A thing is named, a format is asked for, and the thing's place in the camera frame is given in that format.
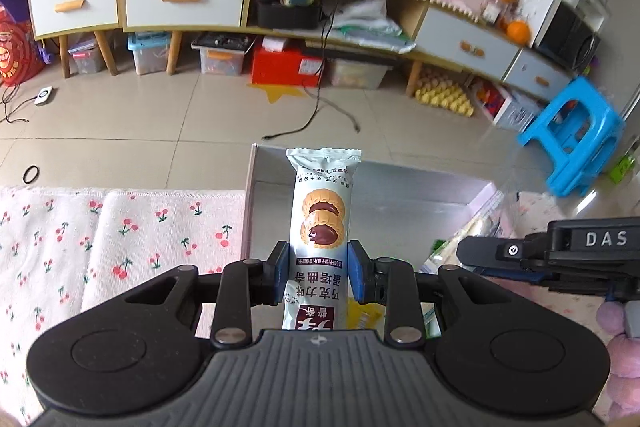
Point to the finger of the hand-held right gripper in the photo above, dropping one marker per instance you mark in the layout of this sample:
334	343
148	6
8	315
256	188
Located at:
505	274
500	252

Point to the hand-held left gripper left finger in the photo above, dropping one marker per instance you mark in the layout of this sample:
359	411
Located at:
281	272

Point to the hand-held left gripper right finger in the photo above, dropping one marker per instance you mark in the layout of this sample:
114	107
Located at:
356	274

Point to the pink cardboard box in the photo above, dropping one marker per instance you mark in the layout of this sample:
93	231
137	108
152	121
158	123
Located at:
400	197

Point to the white tart biscuit packet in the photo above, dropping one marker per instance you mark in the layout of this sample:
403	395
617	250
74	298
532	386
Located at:
320	187

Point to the yellow snack packet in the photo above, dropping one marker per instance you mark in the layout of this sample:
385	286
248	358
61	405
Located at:
365	317

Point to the green snack packet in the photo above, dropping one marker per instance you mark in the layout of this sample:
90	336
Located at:
438	245

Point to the pink plush toy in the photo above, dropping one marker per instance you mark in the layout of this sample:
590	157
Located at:
622	357

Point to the blue plastic stool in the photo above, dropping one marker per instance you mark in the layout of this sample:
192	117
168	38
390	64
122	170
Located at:
580	107

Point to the pile of yellow toys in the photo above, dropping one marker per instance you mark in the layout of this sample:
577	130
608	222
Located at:
445	97

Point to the grey drawer orange knob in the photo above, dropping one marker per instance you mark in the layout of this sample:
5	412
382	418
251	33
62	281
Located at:
470	44
540	77

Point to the cherry print cloth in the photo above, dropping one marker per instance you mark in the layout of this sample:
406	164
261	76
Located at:
100	257

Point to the clear box yellow contents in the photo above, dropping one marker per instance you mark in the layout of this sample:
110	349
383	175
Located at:
357	74

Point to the red cardboard box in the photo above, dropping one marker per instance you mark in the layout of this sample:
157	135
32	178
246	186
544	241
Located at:
280	67

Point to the black appliance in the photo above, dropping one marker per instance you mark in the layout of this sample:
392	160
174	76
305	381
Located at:
570	37

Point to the clear box black lid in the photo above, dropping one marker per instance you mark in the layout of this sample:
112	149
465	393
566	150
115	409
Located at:
222	57

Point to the small white box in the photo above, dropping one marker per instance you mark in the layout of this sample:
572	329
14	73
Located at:
277	43

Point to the low wooden stand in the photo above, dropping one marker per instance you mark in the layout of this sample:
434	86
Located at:
410	32

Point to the pile of folded cloths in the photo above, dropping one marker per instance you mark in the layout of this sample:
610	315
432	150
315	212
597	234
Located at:
370	27

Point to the clear box blue lid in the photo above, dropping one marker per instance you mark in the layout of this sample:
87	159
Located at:
150	54

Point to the black storage bin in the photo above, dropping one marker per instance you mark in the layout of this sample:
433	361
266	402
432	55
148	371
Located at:
287	14

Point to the small clear storage box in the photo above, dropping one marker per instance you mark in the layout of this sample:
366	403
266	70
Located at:
87	59

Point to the white floor device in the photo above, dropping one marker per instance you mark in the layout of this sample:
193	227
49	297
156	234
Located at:
44	97

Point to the red printed gift bag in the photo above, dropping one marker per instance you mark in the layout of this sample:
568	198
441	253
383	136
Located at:
17	52

